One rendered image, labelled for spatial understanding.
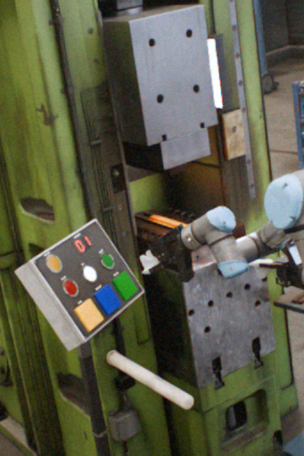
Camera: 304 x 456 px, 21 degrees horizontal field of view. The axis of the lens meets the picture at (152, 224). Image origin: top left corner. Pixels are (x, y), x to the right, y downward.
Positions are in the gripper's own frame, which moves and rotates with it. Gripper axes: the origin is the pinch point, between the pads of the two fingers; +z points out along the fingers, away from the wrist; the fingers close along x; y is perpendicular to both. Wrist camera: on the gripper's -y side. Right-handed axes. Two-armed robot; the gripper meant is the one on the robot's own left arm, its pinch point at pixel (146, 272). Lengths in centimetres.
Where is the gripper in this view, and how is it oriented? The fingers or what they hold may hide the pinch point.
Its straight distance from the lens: 250.2
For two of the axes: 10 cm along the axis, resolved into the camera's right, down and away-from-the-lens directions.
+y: -5.6, -8.3, -0.3
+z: -6.7, 4.3, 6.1
